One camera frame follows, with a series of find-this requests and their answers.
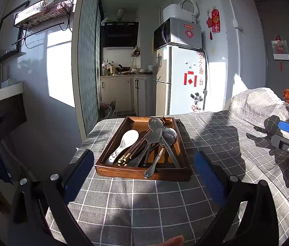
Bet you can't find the red hanging wall ornament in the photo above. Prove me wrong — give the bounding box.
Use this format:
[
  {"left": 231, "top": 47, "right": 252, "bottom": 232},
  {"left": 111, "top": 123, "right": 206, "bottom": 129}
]
[{"left": 206, "top": 8, "right": 222, "bottom": 40}]

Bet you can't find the metal fork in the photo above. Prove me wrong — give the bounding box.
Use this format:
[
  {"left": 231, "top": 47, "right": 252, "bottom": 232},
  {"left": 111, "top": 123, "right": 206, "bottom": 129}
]
[{"left": 144, "top": 146, "right": 166, "bottom": 179}]

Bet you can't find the black towel bar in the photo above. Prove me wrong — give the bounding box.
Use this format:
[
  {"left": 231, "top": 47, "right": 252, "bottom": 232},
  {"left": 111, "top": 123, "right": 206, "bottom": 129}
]
[{"left": 11, "top": 22, "right": 65, "bottom": 47}]

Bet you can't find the grey checked lace-trimmed cover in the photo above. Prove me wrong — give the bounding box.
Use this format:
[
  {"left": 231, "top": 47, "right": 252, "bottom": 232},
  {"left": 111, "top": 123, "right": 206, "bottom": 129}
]
[{"left": 224, "top": 87, "right": 289, "bottom": 139}]

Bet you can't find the person's left hand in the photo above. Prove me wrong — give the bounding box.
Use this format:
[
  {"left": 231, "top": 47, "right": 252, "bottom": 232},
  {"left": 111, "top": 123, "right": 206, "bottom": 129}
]
[{"left": 157, "top": 235, "right": 185, "bottom": 246}]

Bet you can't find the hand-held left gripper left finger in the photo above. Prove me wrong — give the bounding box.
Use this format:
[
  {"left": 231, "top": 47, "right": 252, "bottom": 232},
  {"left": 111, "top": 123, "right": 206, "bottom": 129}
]
[{"left": 7, "top": 149, "right": 95, "bottom": 246}]

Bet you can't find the patterned sliding door panel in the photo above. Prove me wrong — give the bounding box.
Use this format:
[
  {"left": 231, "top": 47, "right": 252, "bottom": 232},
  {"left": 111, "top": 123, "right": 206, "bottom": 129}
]
[{"left": 76, "top": 0, "right": 101, "bottom": 136}]

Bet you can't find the white refrigerator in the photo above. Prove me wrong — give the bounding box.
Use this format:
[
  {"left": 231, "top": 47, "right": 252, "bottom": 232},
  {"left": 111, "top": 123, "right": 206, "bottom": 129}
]
[{"left": 155, "top": 45, "right": 209, "bottom": 116}]

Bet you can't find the hanging paper ornament red tassel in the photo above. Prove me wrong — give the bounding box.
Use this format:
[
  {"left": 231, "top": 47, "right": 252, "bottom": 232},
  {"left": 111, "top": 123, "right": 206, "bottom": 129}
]
[{"left": 271, "top": 34, "right": 289, "bottom": 71}]

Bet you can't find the black range hood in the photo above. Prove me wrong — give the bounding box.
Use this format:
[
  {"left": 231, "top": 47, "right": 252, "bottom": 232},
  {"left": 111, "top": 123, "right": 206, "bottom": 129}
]
[{"left": 102, "top": 22, "right": 139, "bottom": 49}]

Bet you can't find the grey door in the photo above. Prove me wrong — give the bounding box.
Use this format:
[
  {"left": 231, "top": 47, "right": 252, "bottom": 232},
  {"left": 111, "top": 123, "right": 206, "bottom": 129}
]
[{"left": 253, "top": 0, "right": 289, "bottom": 95}]

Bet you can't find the grey checked tablecloth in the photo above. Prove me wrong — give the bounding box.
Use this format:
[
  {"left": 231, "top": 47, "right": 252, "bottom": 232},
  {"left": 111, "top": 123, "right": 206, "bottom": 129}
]
[{"left": 44, "top": 110, "right": 289, "bottom": 246}]

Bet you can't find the silver microwave oven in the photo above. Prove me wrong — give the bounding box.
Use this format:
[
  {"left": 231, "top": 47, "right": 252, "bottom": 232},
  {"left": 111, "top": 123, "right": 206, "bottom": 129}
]
[{"left": 153, "top": 17, "right": 202, "bottom": 52}]

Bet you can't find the black wall shelf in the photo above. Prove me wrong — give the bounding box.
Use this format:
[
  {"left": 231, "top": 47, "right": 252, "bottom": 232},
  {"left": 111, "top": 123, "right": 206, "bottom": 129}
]
[{"left": 0, "top": 49, "right": 27, "bottom": 67}]

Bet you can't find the white ceramic spoon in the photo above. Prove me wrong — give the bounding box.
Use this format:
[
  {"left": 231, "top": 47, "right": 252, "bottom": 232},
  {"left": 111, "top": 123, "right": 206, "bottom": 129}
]
[{"left": 105, "top": 130, "right": 140, "bottom": 165}]

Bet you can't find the cream kitchen cabinet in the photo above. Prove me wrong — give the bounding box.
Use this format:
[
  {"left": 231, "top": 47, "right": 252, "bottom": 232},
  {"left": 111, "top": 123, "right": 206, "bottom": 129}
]
[{"left": 100, "top": 74, "right": 155, "bottom": 116}]

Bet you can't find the black wire wall rack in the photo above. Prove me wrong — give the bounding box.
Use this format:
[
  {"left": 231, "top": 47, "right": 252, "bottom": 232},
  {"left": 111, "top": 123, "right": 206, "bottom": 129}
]
[{"left": 13, "top": 0, "right": 74, "bottom": 28}]

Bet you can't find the metal spoon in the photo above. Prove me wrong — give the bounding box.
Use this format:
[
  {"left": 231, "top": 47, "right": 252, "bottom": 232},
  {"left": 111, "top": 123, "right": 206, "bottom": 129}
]
[
  {"left": 128, "top": 117, "right": 164, "bottom": 167},
  {"left": 160, "top": 128, "right": 181, "bottom": 169},
  {"left": 143, "top": 129, "right": 163, "bottom": 166}
]

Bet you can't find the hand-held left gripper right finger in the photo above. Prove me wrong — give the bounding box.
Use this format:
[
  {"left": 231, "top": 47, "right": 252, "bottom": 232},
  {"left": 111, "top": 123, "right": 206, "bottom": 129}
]
[{"left": 194, "top": 151, "right": 280, "bottom": 246}]

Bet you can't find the wooden tray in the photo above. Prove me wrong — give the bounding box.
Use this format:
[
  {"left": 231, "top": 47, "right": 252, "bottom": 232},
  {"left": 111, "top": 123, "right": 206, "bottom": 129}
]
[{"left": 94, "top": 116, "right": 192, "bottom": 182}]

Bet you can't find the white sink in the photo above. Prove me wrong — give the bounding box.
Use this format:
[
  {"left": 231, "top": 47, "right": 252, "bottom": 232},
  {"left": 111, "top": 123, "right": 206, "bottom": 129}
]
[{"left": 0, "top": 82, "right": 24, "bottom": 108}]

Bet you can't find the white rice cooker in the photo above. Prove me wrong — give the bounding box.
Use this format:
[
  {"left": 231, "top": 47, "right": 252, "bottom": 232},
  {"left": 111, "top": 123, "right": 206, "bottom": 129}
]
[{"left": 163, "top": 0, "right": 200, "bottom": 23}]

